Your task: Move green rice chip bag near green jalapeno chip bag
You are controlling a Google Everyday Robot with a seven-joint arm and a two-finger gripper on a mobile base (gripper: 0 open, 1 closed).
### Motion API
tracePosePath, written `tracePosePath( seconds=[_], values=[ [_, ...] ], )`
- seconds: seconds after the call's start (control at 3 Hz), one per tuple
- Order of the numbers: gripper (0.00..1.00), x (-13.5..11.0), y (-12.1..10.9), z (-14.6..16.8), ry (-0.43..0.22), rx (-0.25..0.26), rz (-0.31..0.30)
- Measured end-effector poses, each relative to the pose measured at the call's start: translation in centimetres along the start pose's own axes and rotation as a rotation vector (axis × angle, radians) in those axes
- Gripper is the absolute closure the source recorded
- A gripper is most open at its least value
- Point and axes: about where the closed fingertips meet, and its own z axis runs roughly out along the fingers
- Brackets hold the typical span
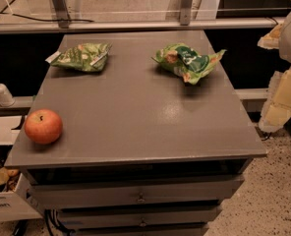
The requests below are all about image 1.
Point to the green jalapeno chip bag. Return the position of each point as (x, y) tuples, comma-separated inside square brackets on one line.
[(85, 57)]

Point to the red apple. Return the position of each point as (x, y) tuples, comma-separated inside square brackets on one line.
[(43, 126)]

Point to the white pump bottle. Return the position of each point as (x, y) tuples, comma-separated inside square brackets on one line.
[(6, 98)]

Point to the white cardboard box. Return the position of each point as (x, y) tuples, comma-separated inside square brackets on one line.
[(15, 204)]

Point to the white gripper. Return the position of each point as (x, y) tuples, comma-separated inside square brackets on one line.
[(277, 110)]

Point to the green rice chip bag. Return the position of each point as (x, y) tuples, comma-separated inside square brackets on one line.
[(186, 62)]

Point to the grey drawer cabinet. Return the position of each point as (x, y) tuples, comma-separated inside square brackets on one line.
[(141, 153)]

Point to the metal frame rail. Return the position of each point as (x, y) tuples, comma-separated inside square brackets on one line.
[(217, 24)]

